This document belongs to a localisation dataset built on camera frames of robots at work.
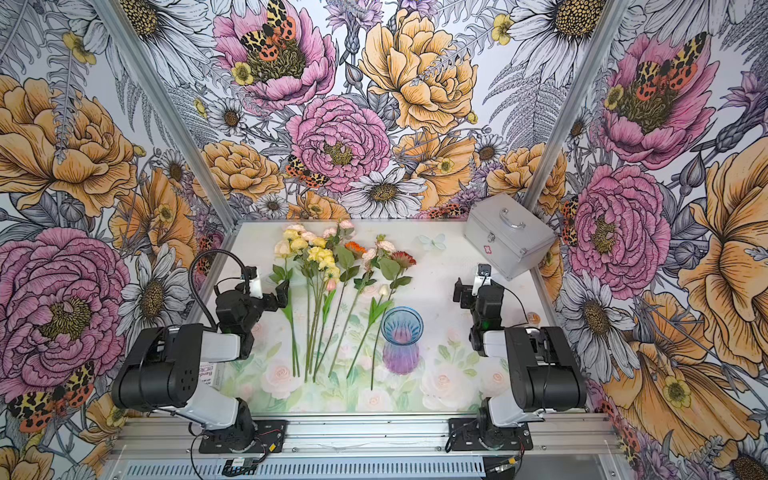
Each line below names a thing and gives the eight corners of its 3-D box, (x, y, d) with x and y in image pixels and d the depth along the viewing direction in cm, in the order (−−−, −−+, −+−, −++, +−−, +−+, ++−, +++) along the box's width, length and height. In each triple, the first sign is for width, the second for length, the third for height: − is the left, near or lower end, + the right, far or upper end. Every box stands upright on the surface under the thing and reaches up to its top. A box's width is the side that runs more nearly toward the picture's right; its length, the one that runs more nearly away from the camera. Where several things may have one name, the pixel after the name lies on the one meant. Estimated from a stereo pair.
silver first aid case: (502, 287, 106) (517, 257, 93) (458, 237, 121) (466, 205, 108) (542, 267, 111) (562, 236, 98) (496, 222, 126) (508, 190, 113)
